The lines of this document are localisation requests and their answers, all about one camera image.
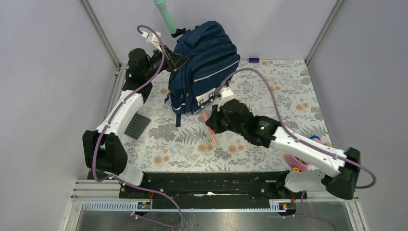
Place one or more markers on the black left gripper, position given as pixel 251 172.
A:
pixel 172 60

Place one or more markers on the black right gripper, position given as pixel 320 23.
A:
pixel 213 121

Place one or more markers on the orange pen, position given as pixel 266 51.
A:
pixel 210 130

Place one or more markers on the navy blue backpack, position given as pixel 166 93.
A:
pixel 212 57

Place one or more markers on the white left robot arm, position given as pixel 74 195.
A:
pixel 103 148

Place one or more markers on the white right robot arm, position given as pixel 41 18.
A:
pixel 337 170

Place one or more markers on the green microphone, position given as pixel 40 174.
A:
pixel 166 15

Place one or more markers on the small purple block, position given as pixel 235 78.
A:
pixel 253 60

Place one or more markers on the grey studded building baseplate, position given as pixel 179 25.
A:
pixel 137 126

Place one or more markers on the pink tape roll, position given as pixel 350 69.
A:
pixel 293 161

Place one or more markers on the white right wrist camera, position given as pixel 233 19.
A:
pixel 226 94

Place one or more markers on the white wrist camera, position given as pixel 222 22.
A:
pixel 153 40
pixel 226 94

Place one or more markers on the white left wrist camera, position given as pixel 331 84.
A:
pixel 153 40

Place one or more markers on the aluminium frame rail left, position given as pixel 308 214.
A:
pixel 105 114

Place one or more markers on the aluminium frame rail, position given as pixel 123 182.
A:
pixel 105 114
pixel 331 17

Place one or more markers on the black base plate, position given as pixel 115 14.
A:
pixel 212 190

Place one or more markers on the aluminium frame rail right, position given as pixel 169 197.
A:
pixel 331 17

